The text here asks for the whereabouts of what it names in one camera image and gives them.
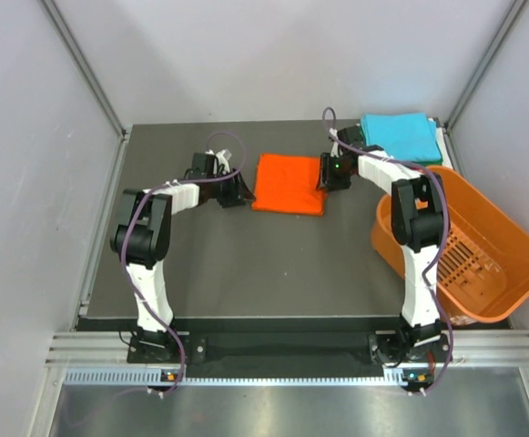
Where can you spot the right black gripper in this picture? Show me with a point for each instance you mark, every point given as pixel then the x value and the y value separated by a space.
pixel 326 176

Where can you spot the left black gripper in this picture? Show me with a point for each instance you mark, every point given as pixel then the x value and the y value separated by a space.
pixel 239 192

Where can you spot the orange t shirt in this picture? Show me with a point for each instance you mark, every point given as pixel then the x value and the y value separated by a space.
pixel 288 185

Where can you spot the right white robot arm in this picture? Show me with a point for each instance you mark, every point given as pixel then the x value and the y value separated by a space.
pixel 419 223

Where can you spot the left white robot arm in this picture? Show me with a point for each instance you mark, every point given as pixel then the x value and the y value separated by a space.
pixel 141 239

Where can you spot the folded cyan t shirt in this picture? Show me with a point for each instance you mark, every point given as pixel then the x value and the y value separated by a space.
pixel 403 136

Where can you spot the folded green t shirt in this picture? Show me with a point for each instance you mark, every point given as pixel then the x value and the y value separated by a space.
pixel 427 163

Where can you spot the folded white t shirt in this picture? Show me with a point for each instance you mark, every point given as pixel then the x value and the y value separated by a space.
pixel 444 145

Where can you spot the orange plastic basket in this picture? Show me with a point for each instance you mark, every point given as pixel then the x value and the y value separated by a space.
pixel 483 275

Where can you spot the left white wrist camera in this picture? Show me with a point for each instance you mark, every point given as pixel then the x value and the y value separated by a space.
pixel 221 165

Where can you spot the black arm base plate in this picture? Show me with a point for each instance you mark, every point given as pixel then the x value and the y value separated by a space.
pixel 300 354

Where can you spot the grey slotted cable duct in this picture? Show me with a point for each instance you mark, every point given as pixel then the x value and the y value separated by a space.
pixel 155 377

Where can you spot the aluminium frame rail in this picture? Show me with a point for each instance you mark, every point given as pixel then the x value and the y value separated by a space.
pixel 86 71

